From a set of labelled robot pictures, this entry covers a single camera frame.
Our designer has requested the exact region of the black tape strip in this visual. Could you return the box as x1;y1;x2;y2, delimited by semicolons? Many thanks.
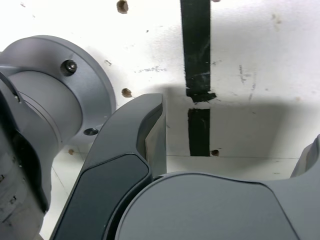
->
179;0;217;157

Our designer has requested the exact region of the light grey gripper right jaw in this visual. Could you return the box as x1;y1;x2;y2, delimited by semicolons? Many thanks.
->
113;134;320;240

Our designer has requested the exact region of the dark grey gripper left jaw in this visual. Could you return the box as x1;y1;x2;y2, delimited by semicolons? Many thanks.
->
49;93;168;240

